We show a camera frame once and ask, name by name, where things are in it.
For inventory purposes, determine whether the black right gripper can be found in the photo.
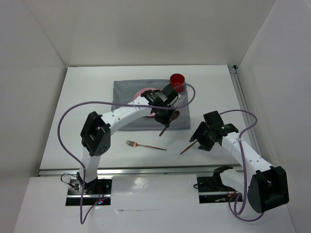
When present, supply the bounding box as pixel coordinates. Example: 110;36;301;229
190;121;216;151

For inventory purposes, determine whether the brown wooden spoon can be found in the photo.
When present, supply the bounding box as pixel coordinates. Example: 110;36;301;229
159;110;180;136

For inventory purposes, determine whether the pink plate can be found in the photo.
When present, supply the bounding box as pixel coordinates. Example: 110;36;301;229
133;88;158;118

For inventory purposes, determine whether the red mug black handle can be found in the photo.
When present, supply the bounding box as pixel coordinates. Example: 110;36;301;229
170;73;185;93

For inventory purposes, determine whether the grey cloth placemat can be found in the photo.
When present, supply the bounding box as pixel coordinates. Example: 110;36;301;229
113;79;190;132

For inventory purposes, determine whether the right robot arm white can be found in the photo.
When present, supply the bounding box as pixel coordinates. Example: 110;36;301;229
190;111;289;214

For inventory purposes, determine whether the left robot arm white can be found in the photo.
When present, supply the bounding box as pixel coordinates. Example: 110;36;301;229
77;85;178;194

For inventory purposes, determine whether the copper knife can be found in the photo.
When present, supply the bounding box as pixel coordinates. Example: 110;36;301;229
180;140;197;155

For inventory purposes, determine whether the copper fork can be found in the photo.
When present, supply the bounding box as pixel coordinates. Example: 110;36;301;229
125;140;167;151

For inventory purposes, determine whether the aluminium rail right side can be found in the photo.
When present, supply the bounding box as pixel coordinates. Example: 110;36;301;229
228;66;262;156

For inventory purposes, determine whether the aluminium rail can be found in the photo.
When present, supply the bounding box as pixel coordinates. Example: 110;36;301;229
228;66;262;156
37;164;268;177

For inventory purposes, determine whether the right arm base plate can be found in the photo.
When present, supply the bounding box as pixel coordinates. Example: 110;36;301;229
193;177;238;204

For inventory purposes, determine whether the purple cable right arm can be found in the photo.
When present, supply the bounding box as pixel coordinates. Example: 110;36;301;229
220;109;264;222

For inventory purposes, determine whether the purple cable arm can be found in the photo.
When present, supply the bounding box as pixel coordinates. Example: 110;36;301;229
57;83;196;225
220;109;264;222

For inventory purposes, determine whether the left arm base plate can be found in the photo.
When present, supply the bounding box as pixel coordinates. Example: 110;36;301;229
65;178;112;206

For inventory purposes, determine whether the aluminium rail front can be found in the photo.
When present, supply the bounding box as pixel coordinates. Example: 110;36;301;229
37;164;268;177

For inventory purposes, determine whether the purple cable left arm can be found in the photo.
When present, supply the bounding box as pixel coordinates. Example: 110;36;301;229
57;83;196;225

